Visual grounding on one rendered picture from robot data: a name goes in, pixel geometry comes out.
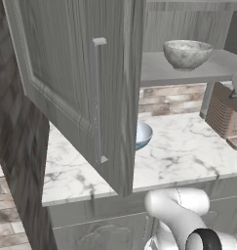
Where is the grey base cabinet door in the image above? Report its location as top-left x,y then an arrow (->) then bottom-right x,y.
51,213 -> 154,250

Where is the grey cabinet door handle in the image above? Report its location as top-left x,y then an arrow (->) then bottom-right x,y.
89,36 -> 109,165

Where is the grey marble bowl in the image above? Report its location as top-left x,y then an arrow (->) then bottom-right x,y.
162,39 -> 215,72

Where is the grey wood cabinet door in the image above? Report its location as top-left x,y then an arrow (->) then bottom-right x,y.
2,0 -> 147,199

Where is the blue bowl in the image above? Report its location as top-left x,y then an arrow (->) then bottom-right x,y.
135,120 -> 154,151

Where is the grey drawer front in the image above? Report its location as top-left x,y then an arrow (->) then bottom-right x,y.
47,194 -> 149,229

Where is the brown slatted crate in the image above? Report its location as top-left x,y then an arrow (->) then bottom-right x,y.
205,81 -> 237,151

